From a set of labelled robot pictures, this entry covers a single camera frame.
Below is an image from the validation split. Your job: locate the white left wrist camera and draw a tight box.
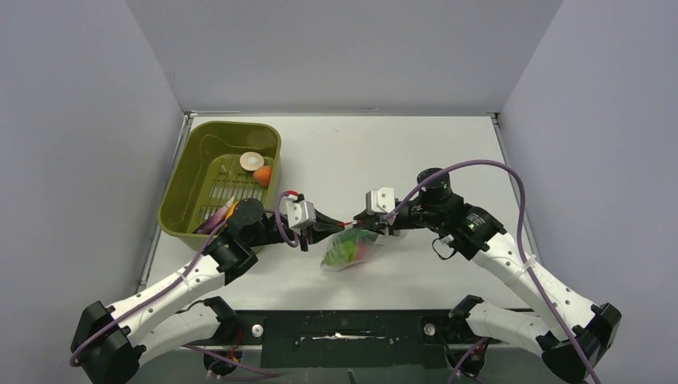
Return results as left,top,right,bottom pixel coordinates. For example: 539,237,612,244
283,194,317,234

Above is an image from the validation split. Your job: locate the olive green plastic bin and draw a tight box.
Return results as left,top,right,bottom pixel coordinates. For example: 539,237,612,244
158,121,281,250

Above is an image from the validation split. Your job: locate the red yellow apple toy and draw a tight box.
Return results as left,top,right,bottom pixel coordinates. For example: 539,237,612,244
353,242,369,262

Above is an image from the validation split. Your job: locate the orange bell pepper toy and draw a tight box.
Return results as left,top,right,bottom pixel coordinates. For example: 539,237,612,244
224,201,239,222

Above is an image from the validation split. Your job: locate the white mushroom toy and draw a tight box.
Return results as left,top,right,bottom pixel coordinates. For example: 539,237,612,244
239,151,265,173

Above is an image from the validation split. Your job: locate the clear zip bag orange zipper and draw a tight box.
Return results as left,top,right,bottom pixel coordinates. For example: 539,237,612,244
320,222,408,272

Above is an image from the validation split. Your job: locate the orange round fruit toy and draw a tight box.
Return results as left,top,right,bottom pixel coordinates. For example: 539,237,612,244
252,166,273,188

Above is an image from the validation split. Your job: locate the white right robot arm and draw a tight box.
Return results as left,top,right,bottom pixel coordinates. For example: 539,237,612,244
354,168,621,383

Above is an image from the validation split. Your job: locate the black looped cable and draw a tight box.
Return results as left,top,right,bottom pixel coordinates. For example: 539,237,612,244
431,235,457,262

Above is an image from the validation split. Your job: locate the purple eggplant toy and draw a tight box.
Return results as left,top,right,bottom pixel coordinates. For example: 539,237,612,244
193,196,235,234

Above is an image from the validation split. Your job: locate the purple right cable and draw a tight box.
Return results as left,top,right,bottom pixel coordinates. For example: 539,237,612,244
384,158,602,384

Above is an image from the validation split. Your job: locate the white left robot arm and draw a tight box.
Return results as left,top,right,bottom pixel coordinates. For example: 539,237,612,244
69,198,347,383

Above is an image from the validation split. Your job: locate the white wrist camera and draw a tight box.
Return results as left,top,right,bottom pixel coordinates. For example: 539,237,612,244
365,187,396,215
283,194,317,234

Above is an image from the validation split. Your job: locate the purple cable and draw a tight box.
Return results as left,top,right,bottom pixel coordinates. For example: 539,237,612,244
384,158,602,384
69,190,305,382

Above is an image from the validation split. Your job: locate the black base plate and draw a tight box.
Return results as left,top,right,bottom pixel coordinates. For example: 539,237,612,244
197,310,479,369

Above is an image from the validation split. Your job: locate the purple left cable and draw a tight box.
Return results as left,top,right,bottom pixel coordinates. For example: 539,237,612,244
69,190,305,382

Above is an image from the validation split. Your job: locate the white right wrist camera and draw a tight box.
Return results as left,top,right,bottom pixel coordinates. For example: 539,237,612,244
365,187,396,215

